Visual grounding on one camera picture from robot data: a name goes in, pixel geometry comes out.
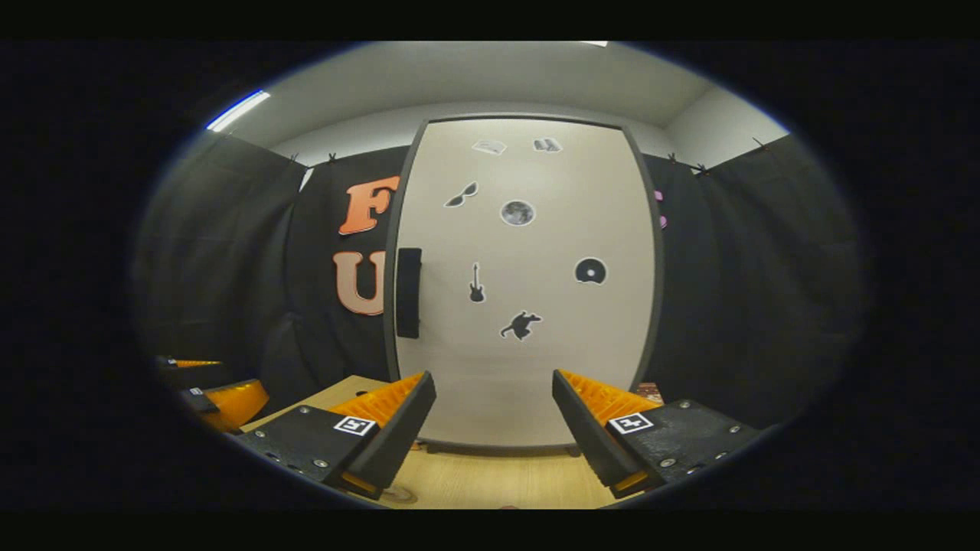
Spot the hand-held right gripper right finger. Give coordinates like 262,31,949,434
551,369,766,500

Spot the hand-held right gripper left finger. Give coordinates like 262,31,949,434
230,370,437,502

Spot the white cabinet door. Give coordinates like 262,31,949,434
392,116,658,448

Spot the grey cabinet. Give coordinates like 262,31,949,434
381,113,667,458

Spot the black door handle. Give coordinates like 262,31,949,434
396,247,423,339

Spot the black backdrop cloth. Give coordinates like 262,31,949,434
134,132,866,429

